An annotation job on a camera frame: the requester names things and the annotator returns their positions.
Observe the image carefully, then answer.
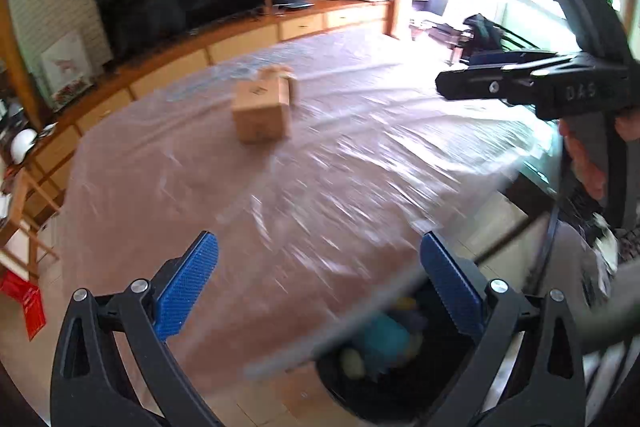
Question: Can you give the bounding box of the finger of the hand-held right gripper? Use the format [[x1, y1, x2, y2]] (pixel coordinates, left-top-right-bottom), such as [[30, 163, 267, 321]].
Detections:
[[469, 49, 581, 68], [435, 63, 551, 102]]

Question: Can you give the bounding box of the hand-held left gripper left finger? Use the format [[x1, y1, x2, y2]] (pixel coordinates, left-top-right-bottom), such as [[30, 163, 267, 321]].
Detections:
[[50, 230, 223, 427]]

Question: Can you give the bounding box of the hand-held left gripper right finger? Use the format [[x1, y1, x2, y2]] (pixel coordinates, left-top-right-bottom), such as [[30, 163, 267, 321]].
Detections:
[[419, 231, 587, 427]]

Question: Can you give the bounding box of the blue plastic bag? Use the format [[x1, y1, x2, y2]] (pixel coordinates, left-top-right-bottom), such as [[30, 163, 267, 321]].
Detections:
[[357, 311, 414, 369]]

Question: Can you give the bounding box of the black trash bin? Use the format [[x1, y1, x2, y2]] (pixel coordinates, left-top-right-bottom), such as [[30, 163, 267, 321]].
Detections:
[[317, 279, 482, 424]]

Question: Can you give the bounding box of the brown cardboard box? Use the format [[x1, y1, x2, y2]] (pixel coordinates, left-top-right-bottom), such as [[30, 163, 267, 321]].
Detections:
[[231, 64, 300, 144]]

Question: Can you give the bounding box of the person's right hand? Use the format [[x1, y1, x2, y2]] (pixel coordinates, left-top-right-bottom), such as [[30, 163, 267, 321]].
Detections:
[[559, 107, 640, 200]]

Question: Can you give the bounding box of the red bag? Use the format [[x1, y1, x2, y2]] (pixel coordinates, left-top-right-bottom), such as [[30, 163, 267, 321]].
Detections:
[[0, 269, 47, 341]]

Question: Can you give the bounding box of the wooden chair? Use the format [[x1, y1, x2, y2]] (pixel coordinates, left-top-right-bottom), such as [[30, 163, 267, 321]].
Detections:
[[0, 166, 62, 281]]

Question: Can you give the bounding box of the white helmet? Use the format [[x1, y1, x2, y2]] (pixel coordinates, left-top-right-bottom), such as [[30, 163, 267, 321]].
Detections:
[[9, 128, 39, 166]]

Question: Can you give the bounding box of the long wooden drawer cabinet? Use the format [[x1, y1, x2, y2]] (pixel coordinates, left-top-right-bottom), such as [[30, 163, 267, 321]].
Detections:
[[25, 0, 392, 219]]

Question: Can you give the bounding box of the giraffe canvas picture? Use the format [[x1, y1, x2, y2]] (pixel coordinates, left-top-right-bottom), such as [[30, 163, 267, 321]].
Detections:
[[40, 32, 94, 95]]

